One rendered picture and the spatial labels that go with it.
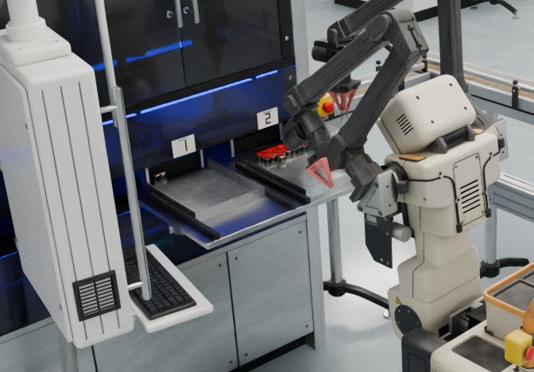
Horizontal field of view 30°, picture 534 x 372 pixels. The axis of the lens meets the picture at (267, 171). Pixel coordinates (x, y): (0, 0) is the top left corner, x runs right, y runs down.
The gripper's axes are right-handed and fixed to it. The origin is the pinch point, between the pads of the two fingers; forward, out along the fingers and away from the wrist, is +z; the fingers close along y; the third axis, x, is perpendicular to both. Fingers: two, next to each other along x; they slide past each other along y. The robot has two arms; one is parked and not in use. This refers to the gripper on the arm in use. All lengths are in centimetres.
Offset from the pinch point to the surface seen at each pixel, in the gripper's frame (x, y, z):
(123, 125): 87, 1, -25
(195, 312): 77, -3, 33
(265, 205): 27.5, 12.7, 25.2
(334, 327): -34, 39, 113
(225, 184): 22.8, 33.8, 24.6
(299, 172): 2.7, 18.2, 25.0
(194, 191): 32, 39, 25
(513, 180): -91, -12, 59
